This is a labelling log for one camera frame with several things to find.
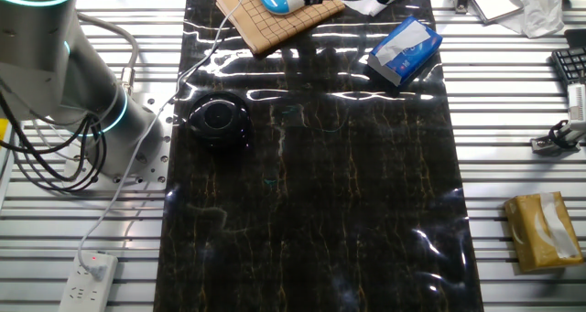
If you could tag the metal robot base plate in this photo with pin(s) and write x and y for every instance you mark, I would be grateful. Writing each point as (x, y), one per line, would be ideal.
(158, 147)

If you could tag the black small box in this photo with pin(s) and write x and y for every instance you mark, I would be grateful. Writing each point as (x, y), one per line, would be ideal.
(576, 38)

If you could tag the black marble pattern mat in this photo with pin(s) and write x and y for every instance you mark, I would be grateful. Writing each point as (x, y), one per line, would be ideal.
(320, 202)

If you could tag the black round bowl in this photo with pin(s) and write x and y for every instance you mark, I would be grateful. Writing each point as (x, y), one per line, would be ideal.
(219, 117)

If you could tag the white power strip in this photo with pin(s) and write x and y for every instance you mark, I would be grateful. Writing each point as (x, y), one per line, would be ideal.
(87, 284)

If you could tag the white plastic bag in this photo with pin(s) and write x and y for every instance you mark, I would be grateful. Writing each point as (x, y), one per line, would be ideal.
(542, 10)

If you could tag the blue tissue box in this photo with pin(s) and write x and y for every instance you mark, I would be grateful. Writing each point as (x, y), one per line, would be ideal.
(407, 51)

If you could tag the yellow tissue box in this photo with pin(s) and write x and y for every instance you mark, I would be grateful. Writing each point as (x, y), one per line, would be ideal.
(542, 232)

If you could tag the grey flat device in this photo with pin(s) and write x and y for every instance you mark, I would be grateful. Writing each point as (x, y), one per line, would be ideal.
(494, 3)

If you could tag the black keyboard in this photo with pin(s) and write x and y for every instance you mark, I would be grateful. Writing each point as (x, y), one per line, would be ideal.
(571, 64)

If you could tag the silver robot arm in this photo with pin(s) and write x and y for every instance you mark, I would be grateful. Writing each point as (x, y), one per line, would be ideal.
(46, 65)

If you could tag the wooden grid board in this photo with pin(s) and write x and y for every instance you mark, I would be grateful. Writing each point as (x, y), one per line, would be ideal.
(265, 28)

